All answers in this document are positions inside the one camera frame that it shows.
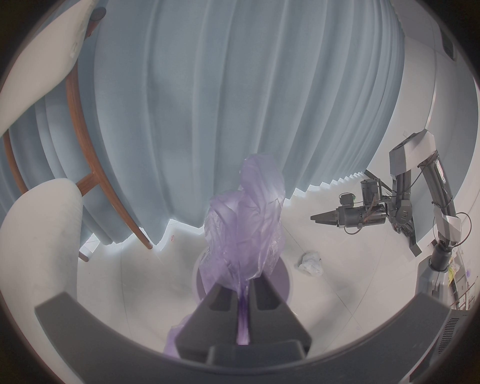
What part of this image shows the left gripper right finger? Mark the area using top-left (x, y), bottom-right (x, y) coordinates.
top-left (247, 275), bottom-right (313, 354)

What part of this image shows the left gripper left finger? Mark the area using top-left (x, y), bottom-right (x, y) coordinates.
top-left (176, 282), bottom-right (241, 359)

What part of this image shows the white plastic wrapper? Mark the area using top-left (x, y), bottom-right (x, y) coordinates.
top-left (294, 251), bottom-right (324, 277)

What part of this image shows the purple plastic bag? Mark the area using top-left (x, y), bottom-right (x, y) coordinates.
top-left (163, 153), bottom-right (287, 357)

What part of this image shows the white trash bin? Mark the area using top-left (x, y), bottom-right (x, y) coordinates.
top-left (193, 245), bottom-right (294, 305)

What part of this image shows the pale blue curtain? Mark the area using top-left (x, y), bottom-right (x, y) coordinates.
top-left (0, 0), bottom-right (407, 248)

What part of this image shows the white wooden chair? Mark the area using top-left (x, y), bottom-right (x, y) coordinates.
top-left (0, 0), bottom-right (154, 301)

